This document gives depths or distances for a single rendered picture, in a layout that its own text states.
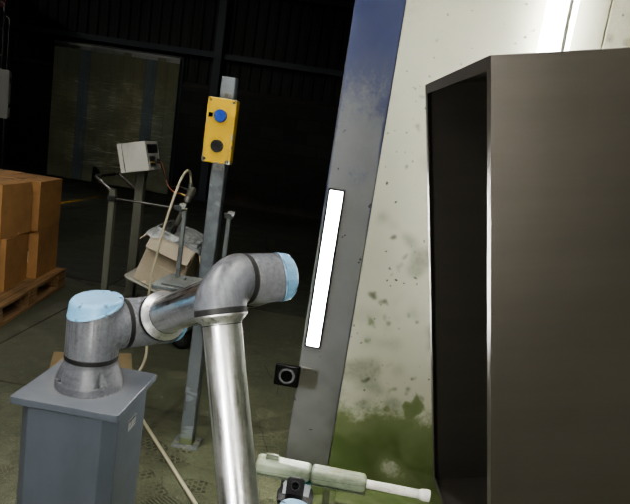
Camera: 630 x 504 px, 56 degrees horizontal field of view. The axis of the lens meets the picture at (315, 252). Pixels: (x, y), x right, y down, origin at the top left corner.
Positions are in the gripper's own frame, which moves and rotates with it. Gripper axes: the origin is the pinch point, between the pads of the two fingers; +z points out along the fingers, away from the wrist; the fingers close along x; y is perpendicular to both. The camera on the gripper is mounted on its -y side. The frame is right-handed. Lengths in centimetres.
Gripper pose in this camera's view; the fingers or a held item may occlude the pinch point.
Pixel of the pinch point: (298, 478)
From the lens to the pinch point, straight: 178.5
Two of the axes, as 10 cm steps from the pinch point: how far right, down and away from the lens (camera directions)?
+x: 9.9, 1.3, -0.6
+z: 0.9, -2.6, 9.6
